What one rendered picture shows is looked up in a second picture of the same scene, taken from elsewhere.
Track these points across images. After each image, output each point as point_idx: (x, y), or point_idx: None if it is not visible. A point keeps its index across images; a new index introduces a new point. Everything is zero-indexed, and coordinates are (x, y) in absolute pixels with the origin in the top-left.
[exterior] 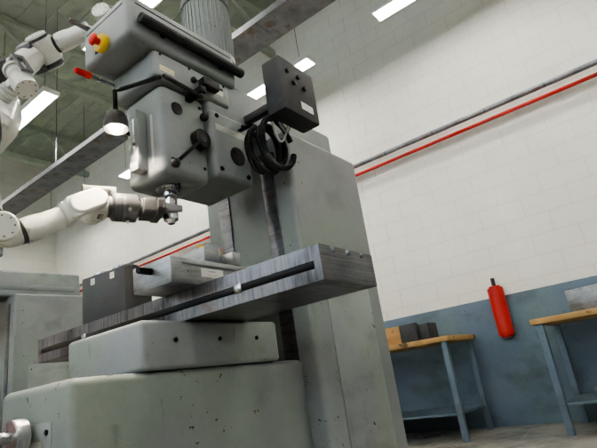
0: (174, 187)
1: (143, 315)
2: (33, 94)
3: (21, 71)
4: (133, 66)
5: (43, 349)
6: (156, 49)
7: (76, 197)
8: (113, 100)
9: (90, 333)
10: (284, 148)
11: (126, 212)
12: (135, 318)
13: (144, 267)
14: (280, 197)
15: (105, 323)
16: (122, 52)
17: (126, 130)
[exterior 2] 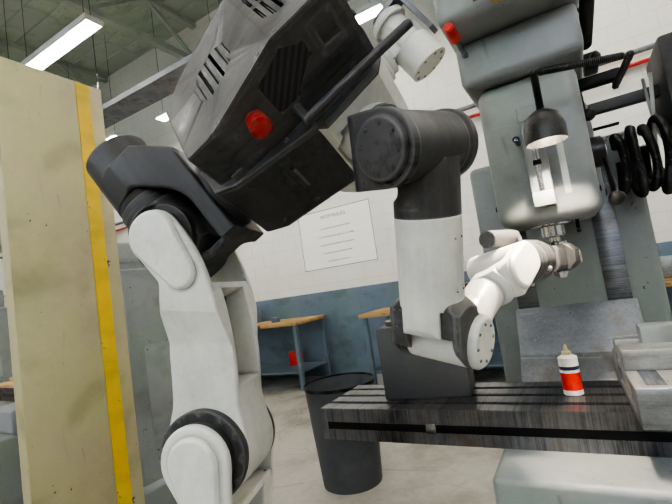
0: (567, 223)
1: (584, 428)
2: (427, 74)
3: (424, 29)
4: (519, 26)
5: (334, 424)
6: (573, 1)
7: (518, 264)
8: (535, 89)
9: (446, 426)
10: (648, 158)
11: (544, 274)
12: (564, 429)
13: (671, 392)
14: (624, 222)
15: (483, 419)
16: (526, 1)
17: (548, 141)
